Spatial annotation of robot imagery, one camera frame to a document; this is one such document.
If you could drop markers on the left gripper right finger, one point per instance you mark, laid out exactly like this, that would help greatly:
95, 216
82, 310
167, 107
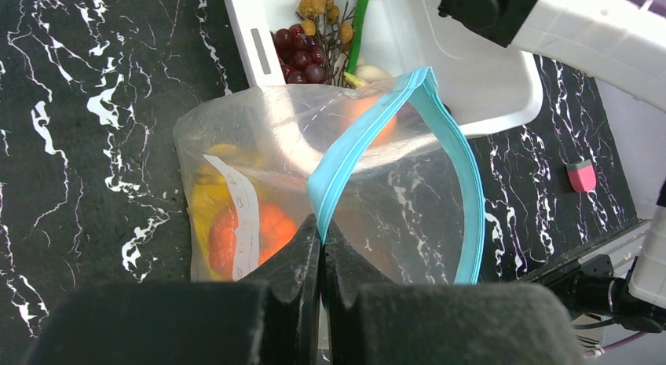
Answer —
373, 320

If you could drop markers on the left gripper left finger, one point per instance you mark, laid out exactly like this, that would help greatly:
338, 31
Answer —
268, 317

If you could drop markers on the small orange pumpkin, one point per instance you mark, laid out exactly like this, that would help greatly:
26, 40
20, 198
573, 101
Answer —
238, 244

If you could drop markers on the yellow banana bunch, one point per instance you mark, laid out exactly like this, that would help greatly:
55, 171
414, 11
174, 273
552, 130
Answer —
208, 196

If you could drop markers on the clear zip top bag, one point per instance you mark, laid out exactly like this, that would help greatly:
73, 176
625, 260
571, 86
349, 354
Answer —
386, 163

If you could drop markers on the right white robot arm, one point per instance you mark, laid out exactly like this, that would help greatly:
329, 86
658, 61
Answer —
619, 42

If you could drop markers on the pink eraser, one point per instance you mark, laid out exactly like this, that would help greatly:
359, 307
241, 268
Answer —
582, 176

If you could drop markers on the dark red grape bunch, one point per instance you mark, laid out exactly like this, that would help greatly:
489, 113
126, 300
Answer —
300, 54

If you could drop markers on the white plastic bin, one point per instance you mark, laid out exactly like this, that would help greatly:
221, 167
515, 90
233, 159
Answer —
487, 88

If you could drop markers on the brown longan cluster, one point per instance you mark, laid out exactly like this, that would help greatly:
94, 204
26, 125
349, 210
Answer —
327, 22

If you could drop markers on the green onion stalk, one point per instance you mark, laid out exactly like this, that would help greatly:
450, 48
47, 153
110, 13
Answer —
355, 76

